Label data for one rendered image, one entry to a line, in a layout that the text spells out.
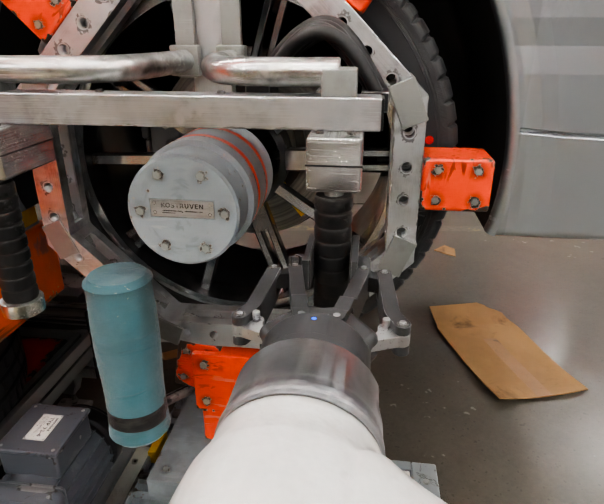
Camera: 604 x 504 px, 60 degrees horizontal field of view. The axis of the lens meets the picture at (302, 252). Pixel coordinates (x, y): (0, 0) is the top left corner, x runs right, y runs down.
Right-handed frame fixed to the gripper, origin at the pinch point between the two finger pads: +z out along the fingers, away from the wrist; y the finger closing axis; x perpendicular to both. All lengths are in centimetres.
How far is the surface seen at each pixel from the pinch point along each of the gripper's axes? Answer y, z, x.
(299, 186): -8.6, 41.5, -4.6
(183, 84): -28, 41, 12
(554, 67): 27.1, 30.9, 16.0
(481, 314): 50, 138, -81
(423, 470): 20, 49, -75
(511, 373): 53, 101, -82
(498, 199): 22.7, 31.7, -2.8
